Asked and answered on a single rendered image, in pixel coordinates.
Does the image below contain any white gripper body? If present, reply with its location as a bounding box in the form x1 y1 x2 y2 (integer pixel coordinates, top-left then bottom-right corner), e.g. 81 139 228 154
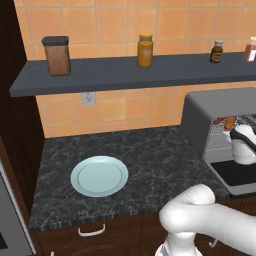
222 130 234 143

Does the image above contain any kebab skewer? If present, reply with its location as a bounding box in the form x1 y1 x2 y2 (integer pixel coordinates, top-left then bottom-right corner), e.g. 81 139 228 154
213 115 237 132

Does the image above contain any grey toaster oven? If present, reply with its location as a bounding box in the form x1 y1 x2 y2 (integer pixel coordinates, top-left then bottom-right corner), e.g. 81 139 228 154
180 87 256 200

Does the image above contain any toaster oven door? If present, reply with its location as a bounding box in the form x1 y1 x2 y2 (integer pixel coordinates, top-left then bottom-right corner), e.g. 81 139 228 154
209 159 256 200

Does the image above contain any dark wood cupboard door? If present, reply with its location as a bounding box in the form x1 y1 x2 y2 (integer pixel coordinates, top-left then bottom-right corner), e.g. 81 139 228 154
141 197 256 256

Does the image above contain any dark brown bottle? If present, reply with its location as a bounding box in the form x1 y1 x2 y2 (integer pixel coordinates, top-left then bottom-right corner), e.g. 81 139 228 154
209 39 224 65

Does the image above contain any red and white bottle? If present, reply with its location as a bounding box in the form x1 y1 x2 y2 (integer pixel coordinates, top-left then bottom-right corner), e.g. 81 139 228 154
243 36 256 63

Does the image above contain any yellow jar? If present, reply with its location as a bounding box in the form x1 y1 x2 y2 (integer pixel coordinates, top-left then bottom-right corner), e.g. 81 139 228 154
137 32 154 69

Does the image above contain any pale blue plate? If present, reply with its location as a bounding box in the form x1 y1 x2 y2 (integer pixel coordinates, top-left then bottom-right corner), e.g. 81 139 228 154
70 155 130 198

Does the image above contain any dark wood drawer front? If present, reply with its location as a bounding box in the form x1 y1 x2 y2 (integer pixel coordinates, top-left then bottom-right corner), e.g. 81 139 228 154
34 214 144 256

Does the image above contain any brown jar with black lid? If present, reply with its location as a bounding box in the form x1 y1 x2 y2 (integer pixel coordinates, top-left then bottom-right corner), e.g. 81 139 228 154
41 35 72 77

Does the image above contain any dark wood tall cabinet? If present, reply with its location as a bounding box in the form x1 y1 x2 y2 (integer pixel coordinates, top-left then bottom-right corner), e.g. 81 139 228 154
0 0 46 218

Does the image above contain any grey appliance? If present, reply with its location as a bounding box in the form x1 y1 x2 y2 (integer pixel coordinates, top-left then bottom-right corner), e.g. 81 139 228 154
0 159 37 256

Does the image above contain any dark grey wall shelf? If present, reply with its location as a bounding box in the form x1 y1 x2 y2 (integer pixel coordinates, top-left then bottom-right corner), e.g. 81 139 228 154
9 51 256 98

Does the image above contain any white wall outlet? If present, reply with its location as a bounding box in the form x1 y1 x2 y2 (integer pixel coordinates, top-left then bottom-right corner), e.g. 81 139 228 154
81 91 97 108

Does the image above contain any white drawer handle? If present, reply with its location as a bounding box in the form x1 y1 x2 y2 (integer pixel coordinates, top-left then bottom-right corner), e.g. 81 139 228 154
77 223 107 238

